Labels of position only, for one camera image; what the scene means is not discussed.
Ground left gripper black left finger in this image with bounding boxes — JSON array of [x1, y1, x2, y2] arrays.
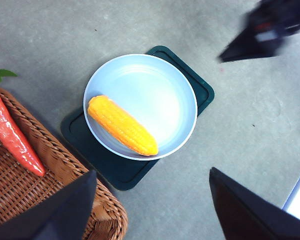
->
[[0, 169, 98, 240]]

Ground brown wicker basket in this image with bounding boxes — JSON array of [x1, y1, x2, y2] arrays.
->
[[0, 86, 129, 240]]

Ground orange toy carrot green leaves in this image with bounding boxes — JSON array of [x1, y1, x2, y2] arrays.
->
[[0, 61, 46, 177]]

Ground yellow toy corn cob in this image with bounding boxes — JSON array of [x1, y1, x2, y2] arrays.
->
[[87, 94, 159, 157]]

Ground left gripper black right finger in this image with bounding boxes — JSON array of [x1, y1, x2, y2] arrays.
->
[[209, 166, 300, 240]]

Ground blue round plate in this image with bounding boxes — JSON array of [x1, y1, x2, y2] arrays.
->
[[83, 53, 199, 161]]

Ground black rectangular tray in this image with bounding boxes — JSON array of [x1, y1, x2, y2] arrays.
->
[[60, 45, 215, 192]]

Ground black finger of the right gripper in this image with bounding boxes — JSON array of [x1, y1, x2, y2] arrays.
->
[[218, 26, 284, 63]]

